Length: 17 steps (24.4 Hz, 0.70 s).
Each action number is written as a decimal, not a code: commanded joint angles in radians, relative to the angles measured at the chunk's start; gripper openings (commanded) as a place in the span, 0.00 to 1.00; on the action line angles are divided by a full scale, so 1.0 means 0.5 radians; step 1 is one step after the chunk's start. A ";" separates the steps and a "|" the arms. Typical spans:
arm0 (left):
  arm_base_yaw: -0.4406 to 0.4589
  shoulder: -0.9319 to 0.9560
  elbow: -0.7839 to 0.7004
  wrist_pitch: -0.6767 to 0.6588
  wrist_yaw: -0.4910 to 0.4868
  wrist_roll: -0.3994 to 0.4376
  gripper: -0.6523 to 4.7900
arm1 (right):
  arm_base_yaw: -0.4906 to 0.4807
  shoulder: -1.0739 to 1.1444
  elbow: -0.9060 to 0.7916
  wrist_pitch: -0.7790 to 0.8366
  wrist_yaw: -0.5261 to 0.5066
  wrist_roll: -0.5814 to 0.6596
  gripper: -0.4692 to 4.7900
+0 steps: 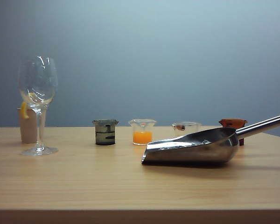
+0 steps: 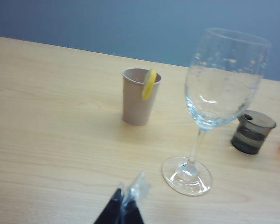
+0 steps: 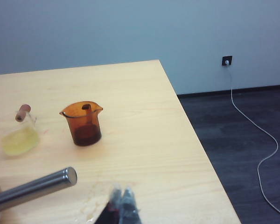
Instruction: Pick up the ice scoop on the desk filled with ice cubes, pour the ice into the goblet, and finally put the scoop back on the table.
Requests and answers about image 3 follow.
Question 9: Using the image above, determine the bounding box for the black wall socket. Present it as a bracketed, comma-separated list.
[221, 55, 233, 67]

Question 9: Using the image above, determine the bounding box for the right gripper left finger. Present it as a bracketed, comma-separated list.
[93, 183, 122, 224]

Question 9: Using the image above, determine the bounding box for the amber glass beaker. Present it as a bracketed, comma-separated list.
[59, 101, 104, 147]

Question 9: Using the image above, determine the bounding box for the steel ice scoop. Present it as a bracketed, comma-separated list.
[0, 166, 78, 215]

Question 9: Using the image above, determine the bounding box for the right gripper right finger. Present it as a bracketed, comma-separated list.
[120, 185, 143, 224]

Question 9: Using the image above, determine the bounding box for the dark baseboard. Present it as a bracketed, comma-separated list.
[176, 84, 280, 98]

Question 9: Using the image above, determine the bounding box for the white power cable with plug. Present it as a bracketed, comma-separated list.
[224, 60, 280, 220]

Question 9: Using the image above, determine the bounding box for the clear beaker with yellow liquid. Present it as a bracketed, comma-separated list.
[0, 104, 41, 157]

